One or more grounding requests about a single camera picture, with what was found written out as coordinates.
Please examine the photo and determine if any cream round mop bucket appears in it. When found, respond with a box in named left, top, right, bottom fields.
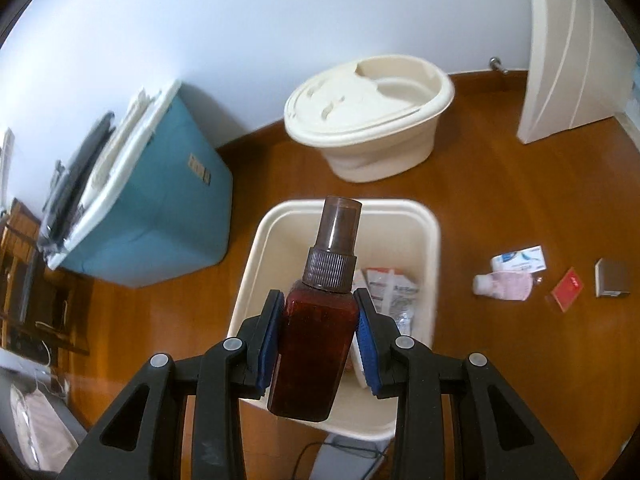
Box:
left=284, top=54, right=456, bottom=184

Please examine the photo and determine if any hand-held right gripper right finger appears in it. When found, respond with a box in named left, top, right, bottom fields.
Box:
left=352, top=287, right=581, bottom=480

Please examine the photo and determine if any cream plastic trash bin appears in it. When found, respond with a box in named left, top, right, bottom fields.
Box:
left=227, top=199, right=443, bottom=443

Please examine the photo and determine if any dark wooden furniture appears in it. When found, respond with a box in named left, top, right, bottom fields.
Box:
left=0, top=199, right=96, bottom=357

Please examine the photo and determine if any white and blue carton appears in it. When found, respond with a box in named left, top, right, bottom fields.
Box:
left=490, top=245, right=547, bottom=275

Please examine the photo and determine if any white door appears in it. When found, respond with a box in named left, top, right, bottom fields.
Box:
left=516, top=0, right=640, bottom=146

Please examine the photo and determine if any dark brown box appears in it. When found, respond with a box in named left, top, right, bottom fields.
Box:
left=595, top=258, right=630, bottom=297

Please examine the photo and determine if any teal storage box white lid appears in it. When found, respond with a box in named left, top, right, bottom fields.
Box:
left=37, top=79, right=234, bottom=288

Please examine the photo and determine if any brown spray bottle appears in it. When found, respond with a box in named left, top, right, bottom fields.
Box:
left=267, top=196, right=362, bottom=422

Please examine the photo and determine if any pale cloth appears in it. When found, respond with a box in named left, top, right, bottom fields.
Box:
left=7, top=382, right=80, bottom=472

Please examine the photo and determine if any red card packet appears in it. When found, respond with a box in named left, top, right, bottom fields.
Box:
left=545, top=267, right=584, bottom=311

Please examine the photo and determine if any cream folded cloth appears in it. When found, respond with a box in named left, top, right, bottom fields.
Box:
left=82, top=87, right=167, bottom=197

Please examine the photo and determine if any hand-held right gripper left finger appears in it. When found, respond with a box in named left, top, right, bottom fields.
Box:
left=57, top=289, right=286, bottom=480

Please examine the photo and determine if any white printed snack packet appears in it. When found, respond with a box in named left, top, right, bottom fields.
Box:
left=365, top=267, right=421, bottom=338

